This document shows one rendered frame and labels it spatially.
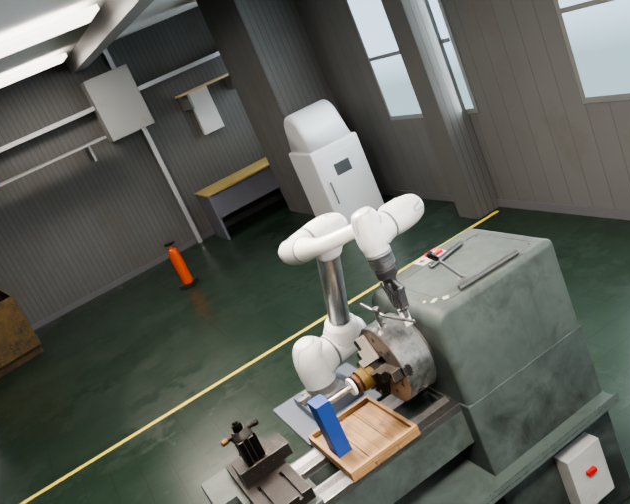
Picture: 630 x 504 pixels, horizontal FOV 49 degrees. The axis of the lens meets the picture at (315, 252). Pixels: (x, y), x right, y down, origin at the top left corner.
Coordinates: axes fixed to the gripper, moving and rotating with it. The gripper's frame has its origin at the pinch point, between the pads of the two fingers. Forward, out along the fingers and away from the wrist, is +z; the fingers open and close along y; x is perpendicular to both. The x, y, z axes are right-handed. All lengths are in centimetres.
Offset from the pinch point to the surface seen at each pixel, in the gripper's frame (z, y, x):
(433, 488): 76, -13, -12
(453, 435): 53, -2, 0
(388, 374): 19.6, -7.8, -11.4
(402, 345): 12.1, -6.1, -2.6
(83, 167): -50, -816, 16
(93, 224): 28, -817, -10
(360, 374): 18.0, -16.4, -18.1
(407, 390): 29.1, -7.0, -7.5
